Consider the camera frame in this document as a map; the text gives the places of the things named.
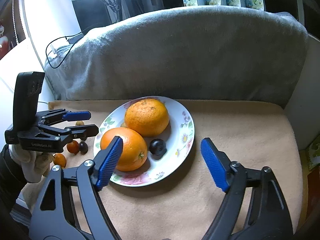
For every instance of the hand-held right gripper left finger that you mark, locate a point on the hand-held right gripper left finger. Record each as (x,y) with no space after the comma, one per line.
(110,162)

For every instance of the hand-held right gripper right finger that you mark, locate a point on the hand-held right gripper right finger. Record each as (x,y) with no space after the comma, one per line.
(215,165)

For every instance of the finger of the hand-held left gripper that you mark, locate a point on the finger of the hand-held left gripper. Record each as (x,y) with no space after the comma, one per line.
(85,130)
(75,115)

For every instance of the red cherry tomato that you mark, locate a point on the red cherry tomato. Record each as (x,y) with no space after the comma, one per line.
(73,147)

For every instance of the smooth orange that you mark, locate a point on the smooth orange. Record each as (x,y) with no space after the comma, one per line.
(132,150)

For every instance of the small orange kumquat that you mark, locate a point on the small orange kumquat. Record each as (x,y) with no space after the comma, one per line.
(60,160)

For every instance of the floral rimmed white plate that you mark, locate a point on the floral rimmed white plate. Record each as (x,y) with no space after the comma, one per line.
(180,135)

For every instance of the rough speckled orange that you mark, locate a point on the rough speckled orange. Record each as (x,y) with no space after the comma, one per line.
(146,117)

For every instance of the person's left forearm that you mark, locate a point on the person's left forearm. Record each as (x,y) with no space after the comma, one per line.
(10,177)

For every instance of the person's left hand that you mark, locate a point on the person's left hand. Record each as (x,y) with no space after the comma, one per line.
(32,165)

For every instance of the beige blanket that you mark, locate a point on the beige blanket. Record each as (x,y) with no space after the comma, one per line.
(237,135)

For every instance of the white power strip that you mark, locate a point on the white power strip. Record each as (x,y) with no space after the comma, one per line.
(52,52)

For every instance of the red white ornament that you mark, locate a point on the red white ornament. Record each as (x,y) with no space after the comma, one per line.
(3,42)

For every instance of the grey power adapter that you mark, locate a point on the grey power adapter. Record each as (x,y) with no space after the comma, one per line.
(75,38)

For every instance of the green printed box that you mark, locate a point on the green printed box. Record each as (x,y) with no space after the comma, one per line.
(313,157)

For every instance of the grey fleece blanket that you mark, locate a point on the grey fleece blanket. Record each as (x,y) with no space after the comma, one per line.
(175,55)

